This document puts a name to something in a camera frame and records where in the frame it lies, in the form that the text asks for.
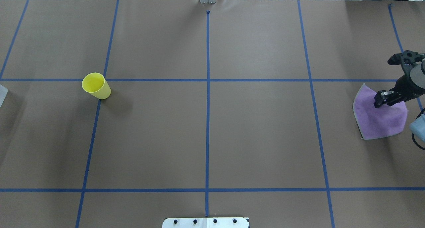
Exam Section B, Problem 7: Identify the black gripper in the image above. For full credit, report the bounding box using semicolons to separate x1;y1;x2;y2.
374;75;419;109

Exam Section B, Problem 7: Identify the purple microfiber cloth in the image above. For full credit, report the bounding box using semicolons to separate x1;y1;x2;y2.
353;84;408;140

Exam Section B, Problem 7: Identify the yellow plastic cup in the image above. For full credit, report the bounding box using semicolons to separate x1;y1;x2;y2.
82;72;111;100

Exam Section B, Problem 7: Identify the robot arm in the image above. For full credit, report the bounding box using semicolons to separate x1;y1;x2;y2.
369;61;424;139

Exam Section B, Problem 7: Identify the clear plastic bin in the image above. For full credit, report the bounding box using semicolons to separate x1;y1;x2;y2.
0;84;9;107

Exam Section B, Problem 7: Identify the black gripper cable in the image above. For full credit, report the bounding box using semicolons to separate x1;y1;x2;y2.
411;108;425;151

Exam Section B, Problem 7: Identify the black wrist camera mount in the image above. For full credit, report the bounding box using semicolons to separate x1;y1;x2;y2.
387;50;425;76

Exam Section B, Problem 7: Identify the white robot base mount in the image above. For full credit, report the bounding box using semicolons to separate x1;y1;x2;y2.
162;217;250;228

